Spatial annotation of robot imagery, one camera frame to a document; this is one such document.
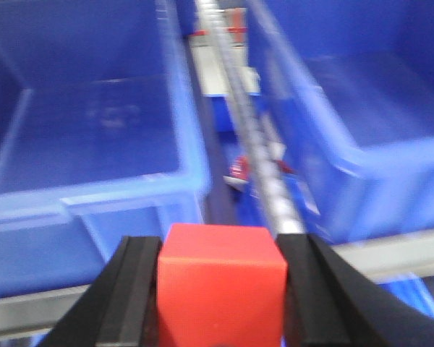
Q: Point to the roller conveyor rail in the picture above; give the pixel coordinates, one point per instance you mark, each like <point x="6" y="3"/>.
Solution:
<point x="276" y="202"/>

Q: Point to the blue bin on shelf left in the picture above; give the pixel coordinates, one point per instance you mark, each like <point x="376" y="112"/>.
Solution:
<point x="99" y="136"/>

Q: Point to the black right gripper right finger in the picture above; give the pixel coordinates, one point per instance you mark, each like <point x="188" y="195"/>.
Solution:
<point x="329" y="303"/>

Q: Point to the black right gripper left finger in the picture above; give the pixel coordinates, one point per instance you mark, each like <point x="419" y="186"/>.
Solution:
<point x="119" y="307"/>

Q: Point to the blue bin on shelf right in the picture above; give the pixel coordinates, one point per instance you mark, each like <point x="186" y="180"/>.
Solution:
<point x="350" y="88"/>

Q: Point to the red cube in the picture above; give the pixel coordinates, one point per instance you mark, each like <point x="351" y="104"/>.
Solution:
<point x="220" y="286"/>

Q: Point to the blue bin on shelf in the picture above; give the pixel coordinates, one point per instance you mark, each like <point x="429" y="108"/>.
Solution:
<point x="99" y="136"/>
<point x="350" y="88"/>

